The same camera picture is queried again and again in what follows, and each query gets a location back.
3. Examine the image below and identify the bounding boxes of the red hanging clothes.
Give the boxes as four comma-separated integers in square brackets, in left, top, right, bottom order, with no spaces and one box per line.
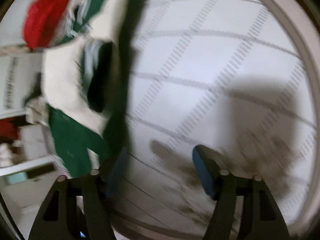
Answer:
[0,118,19,140]

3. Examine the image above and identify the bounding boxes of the white quilted floral mat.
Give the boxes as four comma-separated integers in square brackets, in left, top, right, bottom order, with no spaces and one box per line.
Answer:
[115,0,319,237]

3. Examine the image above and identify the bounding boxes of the green white varsity jacket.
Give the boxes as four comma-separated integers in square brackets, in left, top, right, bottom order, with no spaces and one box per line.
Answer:
[41,0,146,177]

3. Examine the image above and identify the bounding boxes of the red folded duvet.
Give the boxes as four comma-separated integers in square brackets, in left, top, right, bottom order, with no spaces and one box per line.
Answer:
[23,0,69,49]

